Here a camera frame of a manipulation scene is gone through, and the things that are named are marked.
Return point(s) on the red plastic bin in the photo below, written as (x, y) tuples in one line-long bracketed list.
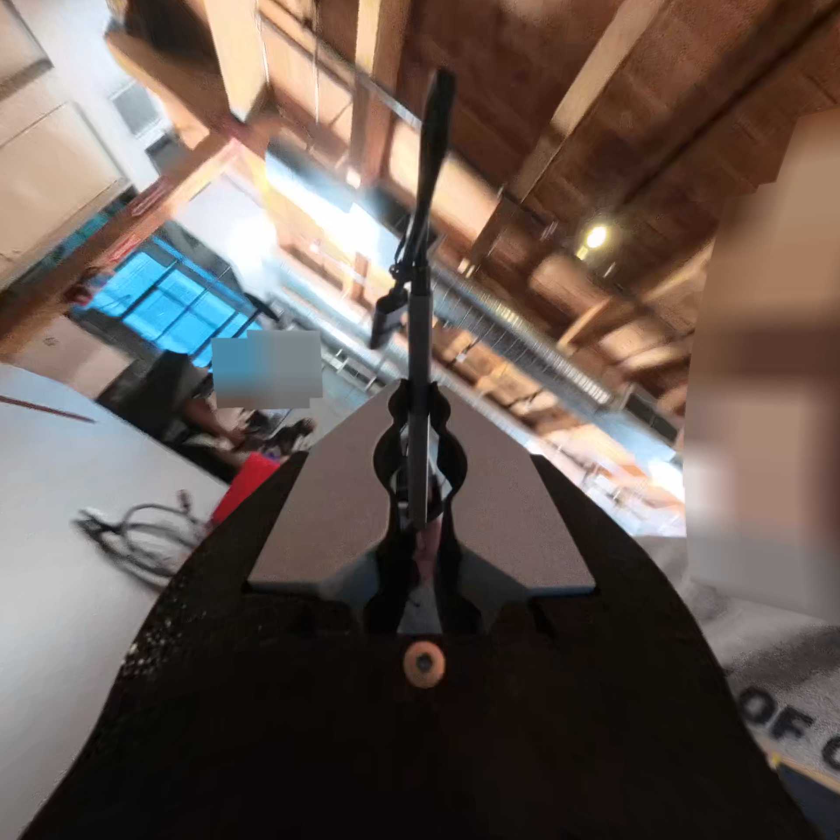
[(246, 482)]

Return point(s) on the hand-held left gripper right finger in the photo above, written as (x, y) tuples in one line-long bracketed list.
[(518, 518)]

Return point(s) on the round ceiling lamp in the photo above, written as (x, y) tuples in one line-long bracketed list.
[(596, 236)]

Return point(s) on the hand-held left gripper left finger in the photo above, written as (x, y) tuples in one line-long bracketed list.
[(321, 518)]

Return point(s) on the grey printed shirt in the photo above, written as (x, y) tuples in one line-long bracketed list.
[(754, 669)]

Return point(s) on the metal ceiling duct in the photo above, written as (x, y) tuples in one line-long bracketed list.
[(525, 348)]

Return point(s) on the bright blue window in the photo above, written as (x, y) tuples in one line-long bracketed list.
[(164, 302)]

